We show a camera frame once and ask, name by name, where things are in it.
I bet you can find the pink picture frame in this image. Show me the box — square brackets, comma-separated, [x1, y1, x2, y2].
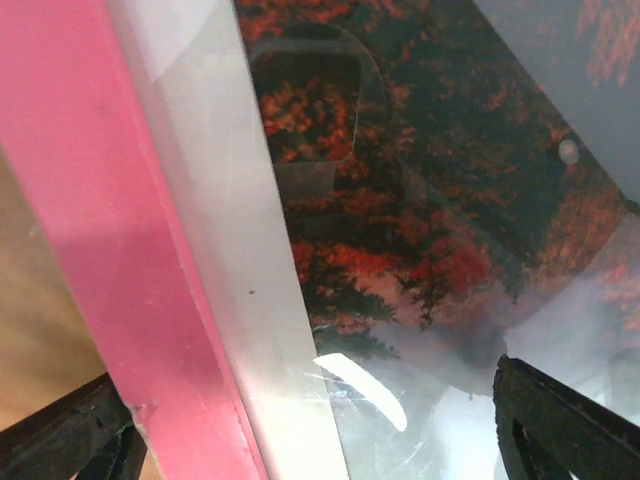
[1, 1, 639, 479]

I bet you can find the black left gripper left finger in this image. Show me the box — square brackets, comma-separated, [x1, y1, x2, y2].
[1, 374, 147, 480]

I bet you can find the autumn trees photo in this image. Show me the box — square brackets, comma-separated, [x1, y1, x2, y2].
[234, 1, 639, 358]

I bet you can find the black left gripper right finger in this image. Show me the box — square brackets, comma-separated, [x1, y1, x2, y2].
[493, 355, 639, 479]

